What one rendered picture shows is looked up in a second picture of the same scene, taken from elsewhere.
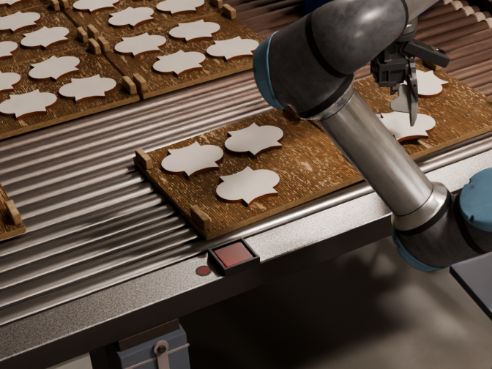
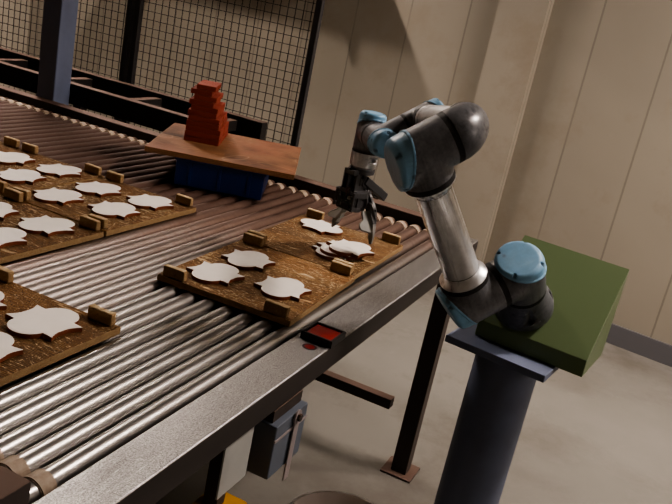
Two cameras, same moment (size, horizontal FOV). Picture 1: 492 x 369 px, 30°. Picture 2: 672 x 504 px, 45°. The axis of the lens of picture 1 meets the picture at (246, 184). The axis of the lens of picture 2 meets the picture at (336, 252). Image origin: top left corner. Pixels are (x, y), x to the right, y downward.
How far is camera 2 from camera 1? 1.23 m
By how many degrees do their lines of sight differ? 42
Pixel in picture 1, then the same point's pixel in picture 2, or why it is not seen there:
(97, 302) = (251, 376)
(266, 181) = (294, 284)
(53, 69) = not seen: outside the picture
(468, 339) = (307, 459)
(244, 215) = (302, 307)
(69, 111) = (49, 242)
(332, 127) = (441, 204)
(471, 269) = (460, 335)
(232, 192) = (278, 292)
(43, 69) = not seen: outside the picture
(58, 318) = (232, 391)
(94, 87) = (54, 224)
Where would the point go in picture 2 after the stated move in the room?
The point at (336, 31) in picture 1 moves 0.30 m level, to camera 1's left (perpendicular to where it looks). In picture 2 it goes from (472, 124) to (365, 115)
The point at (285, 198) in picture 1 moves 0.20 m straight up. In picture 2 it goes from (318, 295) to (334, 217)
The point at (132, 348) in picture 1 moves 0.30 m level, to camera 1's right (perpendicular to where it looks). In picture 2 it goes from (279, 419) to (389, 393)
